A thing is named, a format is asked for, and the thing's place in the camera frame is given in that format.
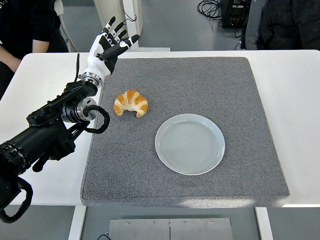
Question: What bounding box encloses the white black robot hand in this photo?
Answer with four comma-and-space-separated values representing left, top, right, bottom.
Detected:
83, 16, 140, 77

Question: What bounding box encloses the golden croissant bread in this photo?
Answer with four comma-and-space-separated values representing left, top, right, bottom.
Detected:
113, 89, 149, 118

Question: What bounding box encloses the light grey round plate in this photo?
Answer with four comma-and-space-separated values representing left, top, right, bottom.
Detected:
154, 113, 226, 176

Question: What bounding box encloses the grey metal plate with screws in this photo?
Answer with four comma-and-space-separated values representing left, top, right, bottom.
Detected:
108, 217, 235, 240

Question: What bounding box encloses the white cabinet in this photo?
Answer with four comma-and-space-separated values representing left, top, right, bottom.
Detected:
93, 0, 143, 38

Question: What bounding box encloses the white chair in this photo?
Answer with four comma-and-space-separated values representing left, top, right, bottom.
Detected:
53, 0, 78, 53

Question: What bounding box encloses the seated person in black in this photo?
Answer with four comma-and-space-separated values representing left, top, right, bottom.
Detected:
0, 0, 70, 101

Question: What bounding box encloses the grey textured table mat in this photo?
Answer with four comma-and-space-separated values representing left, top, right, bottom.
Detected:
79, 56, 291, 208

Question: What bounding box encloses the black electronics box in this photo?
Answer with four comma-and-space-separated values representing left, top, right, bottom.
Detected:
221, 0, 252, 29

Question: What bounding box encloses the white table leg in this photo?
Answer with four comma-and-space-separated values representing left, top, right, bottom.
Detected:
67, 206, 87, 240
254, 207, 275, 240

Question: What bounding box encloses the standing person in dark clothing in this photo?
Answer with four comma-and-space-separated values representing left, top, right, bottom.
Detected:
241, 0, 320, 51

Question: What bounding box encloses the white stand post with base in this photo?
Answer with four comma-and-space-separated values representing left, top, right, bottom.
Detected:
122, 0, 172, 53

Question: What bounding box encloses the black floor cable bundle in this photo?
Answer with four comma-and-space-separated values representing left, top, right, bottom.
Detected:
197, 0, 224, 28

